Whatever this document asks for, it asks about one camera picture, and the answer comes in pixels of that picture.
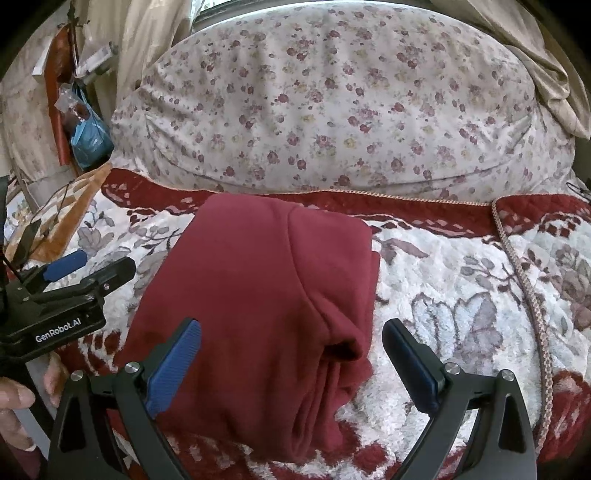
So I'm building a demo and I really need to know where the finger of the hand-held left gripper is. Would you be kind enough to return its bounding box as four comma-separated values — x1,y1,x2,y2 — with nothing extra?
30,256,137,306
21,249,88,294

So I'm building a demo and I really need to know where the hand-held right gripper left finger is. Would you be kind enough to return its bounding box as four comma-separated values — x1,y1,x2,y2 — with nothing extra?
46,318,204,480

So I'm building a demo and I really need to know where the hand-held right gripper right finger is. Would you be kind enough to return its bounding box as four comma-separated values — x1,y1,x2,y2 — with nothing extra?
381,318,539,480

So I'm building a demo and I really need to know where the dark red garment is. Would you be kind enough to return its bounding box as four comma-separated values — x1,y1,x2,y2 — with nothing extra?
113,193,382,464

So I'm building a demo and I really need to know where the person's left hand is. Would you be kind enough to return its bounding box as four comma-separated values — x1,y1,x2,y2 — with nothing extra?
0,356,71,454

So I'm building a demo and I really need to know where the red white floral blanket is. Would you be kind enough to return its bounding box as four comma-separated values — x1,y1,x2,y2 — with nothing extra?
46,166,591,480

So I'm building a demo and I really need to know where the blue plastic bag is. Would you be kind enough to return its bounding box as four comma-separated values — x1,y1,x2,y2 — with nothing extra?
69,83,115,170

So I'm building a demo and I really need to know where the red hanging board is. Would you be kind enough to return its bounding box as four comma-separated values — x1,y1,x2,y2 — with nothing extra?
45,23,77,167

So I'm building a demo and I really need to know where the white packet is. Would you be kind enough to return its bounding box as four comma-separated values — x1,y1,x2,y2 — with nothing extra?
73,41,121,78

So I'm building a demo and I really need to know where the beige curtain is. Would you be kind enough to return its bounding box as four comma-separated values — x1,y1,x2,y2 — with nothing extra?
85,0,195,123
462,0,591,141

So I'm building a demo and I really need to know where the floral white pillow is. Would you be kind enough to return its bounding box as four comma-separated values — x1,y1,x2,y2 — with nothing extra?
110,2,578,204

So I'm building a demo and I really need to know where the black cable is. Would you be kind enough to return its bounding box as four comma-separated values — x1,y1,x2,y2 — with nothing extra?
0,180,77,278

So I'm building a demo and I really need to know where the window frame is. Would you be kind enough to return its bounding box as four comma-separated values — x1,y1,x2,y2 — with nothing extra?
191,0,296,26

